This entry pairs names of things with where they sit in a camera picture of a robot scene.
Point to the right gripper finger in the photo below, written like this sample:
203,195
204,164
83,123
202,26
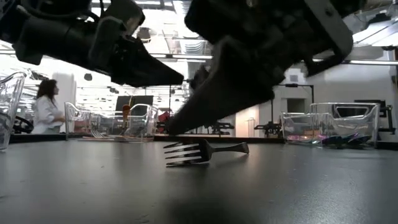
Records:
199,77
224,93

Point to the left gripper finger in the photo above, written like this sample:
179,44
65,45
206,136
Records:
140,71

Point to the black fork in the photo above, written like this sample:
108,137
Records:
211,149

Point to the iridescent rainbow spoon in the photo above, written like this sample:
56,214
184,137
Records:
360,139
298,138

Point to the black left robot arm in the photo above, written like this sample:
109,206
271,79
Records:
9,25

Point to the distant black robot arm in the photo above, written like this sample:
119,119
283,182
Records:
224,127
270,128

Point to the black ceiling device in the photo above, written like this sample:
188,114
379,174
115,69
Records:
144,33

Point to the white door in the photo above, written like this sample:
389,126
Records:
248,124

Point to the red equipment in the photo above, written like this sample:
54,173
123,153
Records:
164,117

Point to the clear plastic bin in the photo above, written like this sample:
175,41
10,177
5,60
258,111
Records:
12,102
143,124
311,124

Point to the person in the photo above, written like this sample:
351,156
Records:
46,115

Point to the silver ceiling duct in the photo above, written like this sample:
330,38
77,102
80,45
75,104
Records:
192,46

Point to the black gantry frame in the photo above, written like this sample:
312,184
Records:
292,85

